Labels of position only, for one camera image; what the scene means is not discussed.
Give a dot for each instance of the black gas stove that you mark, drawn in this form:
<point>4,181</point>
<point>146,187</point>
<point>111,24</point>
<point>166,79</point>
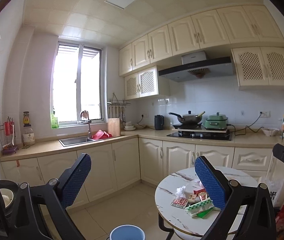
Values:
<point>199,132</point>

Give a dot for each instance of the large clear jar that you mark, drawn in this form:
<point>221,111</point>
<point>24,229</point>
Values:
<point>28,135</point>

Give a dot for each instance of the white tissue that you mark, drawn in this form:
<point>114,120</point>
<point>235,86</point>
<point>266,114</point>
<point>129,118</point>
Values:
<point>180,193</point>

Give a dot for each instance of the stacked white bowls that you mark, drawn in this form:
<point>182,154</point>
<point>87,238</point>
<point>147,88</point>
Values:
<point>129,126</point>

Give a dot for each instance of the green dish soap bottle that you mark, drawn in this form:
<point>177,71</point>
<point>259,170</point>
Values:
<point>54,121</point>

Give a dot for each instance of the steel kitchen sink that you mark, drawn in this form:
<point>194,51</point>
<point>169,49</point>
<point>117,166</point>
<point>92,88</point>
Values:
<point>75,141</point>

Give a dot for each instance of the upper cream cabinets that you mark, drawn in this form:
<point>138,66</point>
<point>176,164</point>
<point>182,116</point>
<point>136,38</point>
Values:
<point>217,27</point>

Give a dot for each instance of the black electric kettle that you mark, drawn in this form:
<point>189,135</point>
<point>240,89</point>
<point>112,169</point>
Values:
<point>158,122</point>

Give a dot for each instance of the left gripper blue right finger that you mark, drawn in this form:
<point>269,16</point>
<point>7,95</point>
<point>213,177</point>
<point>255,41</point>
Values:
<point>258,221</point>

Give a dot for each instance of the right lattice cabinet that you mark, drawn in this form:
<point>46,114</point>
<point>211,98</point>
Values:
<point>259,67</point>

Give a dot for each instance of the black range hood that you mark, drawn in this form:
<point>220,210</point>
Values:
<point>196,66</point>

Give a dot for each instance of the left lattice cabinet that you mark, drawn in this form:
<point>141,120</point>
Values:
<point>146,83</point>

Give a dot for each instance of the chrome faucet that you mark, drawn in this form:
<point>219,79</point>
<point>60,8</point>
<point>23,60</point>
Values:
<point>84,115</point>

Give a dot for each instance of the lower cream cabinets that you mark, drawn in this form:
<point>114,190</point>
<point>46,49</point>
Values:
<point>123,161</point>

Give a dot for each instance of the rice cooker with bowl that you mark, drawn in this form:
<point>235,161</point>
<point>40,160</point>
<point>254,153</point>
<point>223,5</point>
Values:
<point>8,191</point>

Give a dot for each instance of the green gold snack wrapper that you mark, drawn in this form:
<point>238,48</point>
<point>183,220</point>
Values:
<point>197,197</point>

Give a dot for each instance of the hanging utensil rail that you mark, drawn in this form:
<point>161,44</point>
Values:
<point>117,108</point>

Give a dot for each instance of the green white tissue packet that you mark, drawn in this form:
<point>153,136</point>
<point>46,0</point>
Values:
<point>199,207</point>

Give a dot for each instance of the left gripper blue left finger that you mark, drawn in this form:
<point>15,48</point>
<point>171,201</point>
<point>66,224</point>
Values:
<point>27,221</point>

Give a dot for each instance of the yellow label sauce bottle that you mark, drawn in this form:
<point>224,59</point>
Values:
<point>26,119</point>

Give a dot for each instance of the white bowl on counter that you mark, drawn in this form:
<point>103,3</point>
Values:
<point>270,132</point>

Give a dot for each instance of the wire utensil rack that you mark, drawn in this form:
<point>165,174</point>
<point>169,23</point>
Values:
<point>7,137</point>

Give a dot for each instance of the black wok with lid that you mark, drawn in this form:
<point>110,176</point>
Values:
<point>188,118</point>

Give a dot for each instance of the green electric cooker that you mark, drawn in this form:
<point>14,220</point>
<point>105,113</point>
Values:
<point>216,122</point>

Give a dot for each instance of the wooden cutting board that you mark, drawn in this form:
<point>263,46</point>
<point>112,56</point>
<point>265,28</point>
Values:
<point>114,127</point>

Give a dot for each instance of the cream cabinets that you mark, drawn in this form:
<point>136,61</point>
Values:
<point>123,161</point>
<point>217,27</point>

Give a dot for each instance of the kitchen window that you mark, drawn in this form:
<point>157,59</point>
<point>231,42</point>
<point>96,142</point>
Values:
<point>77,84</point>

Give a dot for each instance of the round white marble table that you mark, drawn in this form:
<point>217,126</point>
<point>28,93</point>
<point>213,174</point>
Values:
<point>187,227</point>

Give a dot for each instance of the white plastic bag hanging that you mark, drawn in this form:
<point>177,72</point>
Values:
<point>276,189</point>

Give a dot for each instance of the clear pink plastic bag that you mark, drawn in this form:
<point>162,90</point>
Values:
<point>194,186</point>

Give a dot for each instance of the lattice cabinet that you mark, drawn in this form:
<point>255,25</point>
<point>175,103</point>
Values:
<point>146,83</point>
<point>259,67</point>

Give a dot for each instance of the light blue plastic bucket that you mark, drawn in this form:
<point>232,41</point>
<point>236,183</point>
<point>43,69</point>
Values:
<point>127,232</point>

